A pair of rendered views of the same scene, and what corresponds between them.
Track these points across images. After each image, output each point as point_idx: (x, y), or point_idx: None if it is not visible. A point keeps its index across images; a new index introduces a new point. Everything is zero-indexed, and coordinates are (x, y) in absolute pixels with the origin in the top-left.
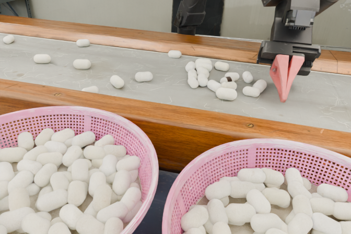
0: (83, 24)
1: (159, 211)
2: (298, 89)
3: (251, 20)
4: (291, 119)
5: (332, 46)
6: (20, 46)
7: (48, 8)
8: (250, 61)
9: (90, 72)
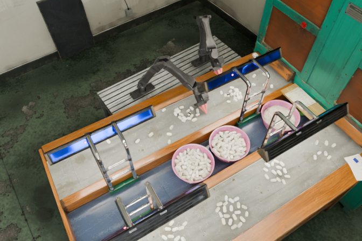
0: (115, 114)
1: None
2: None
3: (104, 3)
4: (210, 118)
5: (186, 49)
6: (116, 141)
7: None
8: (184, 97)
9: (155, 135)
